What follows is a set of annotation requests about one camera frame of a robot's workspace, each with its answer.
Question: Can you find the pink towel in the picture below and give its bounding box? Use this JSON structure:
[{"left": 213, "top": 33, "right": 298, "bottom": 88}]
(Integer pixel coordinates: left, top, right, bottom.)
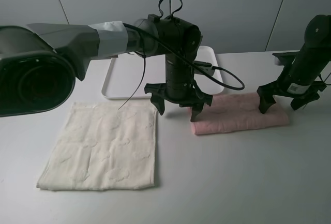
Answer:
[{"left": 191, "top": 93, "right": 290, "bottom": 136}]

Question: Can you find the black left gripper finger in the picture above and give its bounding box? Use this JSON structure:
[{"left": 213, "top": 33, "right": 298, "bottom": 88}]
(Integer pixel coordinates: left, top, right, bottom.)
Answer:
[
  {"left": 190, "top": 104, "right": 204, "bottom": 122},
  {"left": 151, "top": 95, "right": 165, "bottom": 116}
]

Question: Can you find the cream white towel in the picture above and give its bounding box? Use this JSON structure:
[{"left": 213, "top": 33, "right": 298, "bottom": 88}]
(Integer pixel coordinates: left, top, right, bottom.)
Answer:
[{"left": 36, "top": 100, "right": 157, "bottom": 191}]

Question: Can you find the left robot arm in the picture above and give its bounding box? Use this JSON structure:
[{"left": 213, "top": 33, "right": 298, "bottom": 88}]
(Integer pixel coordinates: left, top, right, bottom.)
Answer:
[{"left": 1, "top": 14, "right": 213, "bottom": 120}]

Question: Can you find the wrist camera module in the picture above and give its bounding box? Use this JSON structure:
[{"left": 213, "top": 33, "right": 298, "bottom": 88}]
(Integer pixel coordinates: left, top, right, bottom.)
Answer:
[
  {"left": 272, "top": 51, "right": 299, "bottom": 66},
  {"left": 193, "top": 61, "right": 216, "bottom": 76}
]

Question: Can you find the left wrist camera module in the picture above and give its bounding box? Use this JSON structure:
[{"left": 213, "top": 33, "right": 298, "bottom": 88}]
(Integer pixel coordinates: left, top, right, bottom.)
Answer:
[{"left": 193, "top": 61, "right": 216, "bottom": 76}]

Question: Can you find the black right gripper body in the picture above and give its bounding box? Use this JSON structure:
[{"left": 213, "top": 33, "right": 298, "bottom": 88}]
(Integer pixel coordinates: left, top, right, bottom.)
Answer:
[{"left": 257, "top": 50, "right": 326, "bottom": 100}]

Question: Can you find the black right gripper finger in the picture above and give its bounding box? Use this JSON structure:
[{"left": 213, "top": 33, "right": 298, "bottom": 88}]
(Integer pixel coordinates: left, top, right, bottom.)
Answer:
[
  {"left": 258, "top": 92, "right": 276, "bottom": 113},
  {"left": 290, "top": 95, "right": 319, "bottom": 110}
]

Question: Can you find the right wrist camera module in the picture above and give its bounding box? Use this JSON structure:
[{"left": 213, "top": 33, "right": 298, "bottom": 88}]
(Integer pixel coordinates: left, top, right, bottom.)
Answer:
[{"left": 272, "top": 51, "right": 299, "bottom": 66}]

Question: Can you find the white rectangular plastic tray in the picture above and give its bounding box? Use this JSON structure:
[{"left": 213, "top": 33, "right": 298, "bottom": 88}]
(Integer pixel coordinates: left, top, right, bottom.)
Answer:
[{"left": 101, "top": 46, "right": 224, "bottom": 100}]

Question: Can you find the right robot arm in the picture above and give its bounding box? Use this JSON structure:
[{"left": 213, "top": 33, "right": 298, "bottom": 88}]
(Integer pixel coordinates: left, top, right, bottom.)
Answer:
[{"left": 257, "top": 15, "right": 330, "bottom": 114}]

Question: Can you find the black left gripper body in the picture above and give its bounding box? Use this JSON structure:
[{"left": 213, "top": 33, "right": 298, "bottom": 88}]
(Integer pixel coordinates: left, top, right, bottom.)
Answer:
[{"left": 144, "top": 54, "right": 213, "bottom": 107}]

